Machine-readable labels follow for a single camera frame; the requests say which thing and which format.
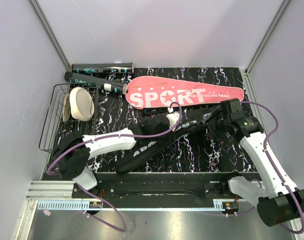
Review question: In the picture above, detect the black wire basket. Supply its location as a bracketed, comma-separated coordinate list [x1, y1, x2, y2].
[38, 83, 99, 153]

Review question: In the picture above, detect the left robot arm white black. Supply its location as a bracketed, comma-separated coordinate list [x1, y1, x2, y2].
[53, 115, 176, 198]

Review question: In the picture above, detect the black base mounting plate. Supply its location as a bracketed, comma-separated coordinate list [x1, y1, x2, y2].
[72, 180, 237, 200]

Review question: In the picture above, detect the black teal shuttlecock tube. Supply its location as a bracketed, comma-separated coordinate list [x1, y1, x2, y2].
[70, 63, 134, 74]

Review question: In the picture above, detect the black racket bag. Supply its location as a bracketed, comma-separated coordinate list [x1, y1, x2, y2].
[115, 106, 220, 174]

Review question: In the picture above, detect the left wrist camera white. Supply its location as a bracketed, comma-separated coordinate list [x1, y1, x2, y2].
[166, 107, 180, 129]

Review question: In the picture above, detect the pink racket cover bag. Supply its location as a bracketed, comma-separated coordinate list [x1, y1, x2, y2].
[125, 76, 245, 110]

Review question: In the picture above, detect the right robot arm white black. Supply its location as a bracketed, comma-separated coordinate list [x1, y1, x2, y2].
[205, 98, 304, 234]

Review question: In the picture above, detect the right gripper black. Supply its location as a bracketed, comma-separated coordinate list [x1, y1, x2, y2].
[197, 106, 231, 142]

